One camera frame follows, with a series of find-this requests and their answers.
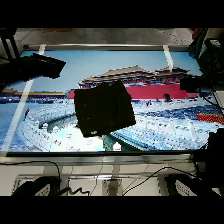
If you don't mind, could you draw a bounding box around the black cable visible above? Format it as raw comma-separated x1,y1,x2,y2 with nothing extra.
121,165,198,197
0,160,92,197

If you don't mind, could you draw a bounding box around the black folded garment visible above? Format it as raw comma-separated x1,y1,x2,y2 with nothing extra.
73,79,137,139

